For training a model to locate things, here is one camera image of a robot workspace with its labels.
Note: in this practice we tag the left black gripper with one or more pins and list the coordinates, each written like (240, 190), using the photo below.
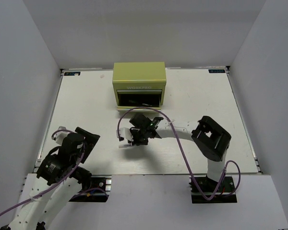
(91, 139)

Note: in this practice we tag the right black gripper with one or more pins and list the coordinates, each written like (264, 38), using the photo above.
(133, 132)

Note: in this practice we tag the purple tip pen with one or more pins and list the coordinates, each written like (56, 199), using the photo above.
(124, 146)

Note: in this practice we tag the toolbox drawer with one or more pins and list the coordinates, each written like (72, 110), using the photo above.
(139, 91)
(152, 99)

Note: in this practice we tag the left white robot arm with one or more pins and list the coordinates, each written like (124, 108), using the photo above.
(58, 178)

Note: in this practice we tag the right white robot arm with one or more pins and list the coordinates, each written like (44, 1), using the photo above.
(211, 138)

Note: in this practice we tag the green metal drawer toolbox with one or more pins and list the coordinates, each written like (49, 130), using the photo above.
(139, 76)

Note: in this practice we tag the left corner blue label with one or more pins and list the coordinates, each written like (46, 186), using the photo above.
(72, 73)

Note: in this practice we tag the corner blue label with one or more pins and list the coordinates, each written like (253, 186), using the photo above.
(217, 71)
(72, 73)

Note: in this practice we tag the right corner blue label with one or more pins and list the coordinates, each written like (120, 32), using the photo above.
(217, 71)

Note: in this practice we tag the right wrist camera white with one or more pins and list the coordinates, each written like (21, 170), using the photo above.
(124, 133)

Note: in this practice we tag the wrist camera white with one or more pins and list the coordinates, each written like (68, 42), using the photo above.
(124, 133)
(60, 135)

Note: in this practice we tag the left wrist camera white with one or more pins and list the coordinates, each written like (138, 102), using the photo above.
(60, 135)

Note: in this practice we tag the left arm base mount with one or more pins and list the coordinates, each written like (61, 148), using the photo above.
(97, 191)

